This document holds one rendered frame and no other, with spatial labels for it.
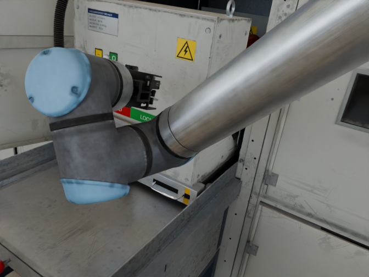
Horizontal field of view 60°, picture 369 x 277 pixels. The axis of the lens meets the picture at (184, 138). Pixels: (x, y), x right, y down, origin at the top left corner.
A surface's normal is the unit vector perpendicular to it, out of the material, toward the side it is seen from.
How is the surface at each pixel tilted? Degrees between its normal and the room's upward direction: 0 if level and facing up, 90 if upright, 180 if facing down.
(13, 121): 90
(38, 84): 70
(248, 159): 90
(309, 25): 79
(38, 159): 90
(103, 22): 90
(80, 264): 0
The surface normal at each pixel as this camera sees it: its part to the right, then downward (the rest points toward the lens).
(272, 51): -0.76, -0.01
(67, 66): -0.28, 0.04
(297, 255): -0.53, 0.30
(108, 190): 0.61, -0.01
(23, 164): 0.84, 0.31
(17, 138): 0.64, 0.39
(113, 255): 0.11, -0.90
